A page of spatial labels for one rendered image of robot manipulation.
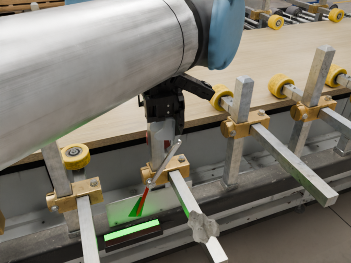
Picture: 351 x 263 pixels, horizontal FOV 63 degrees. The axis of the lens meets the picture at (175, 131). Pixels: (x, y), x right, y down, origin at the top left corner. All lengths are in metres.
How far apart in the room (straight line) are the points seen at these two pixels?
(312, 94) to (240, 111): 0.25
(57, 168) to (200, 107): 0.53
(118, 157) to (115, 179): 0.10
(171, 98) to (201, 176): 0.62
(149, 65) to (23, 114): 0.11
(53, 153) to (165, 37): 0.50
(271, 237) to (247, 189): 0.81
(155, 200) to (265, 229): 1.05
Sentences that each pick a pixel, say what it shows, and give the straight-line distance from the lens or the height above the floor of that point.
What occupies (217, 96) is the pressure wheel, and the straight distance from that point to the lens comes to 0.96.
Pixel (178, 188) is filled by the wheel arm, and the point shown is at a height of 0.86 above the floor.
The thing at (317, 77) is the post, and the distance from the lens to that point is 0.92.
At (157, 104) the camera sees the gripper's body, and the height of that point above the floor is 1.14.
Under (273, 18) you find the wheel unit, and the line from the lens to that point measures 1.95.
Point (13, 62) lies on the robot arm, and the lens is 0.18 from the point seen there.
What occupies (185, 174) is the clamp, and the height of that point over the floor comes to 0.84.
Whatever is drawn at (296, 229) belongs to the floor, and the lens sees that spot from 1.88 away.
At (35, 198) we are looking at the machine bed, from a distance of 1.10.
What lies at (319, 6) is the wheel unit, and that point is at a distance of 2.41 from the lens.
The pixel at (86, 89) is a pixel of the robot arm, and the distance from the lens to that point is 0.19.
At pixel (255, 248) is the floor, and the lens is 1.73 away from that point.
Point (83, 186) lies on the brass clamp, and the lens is 0.80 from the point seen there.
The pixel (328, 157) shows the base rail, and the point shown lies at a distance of 1.24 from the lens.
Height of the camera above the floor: 1.42
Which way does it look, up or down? 36 degrees down
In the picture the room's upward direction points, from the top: straight up
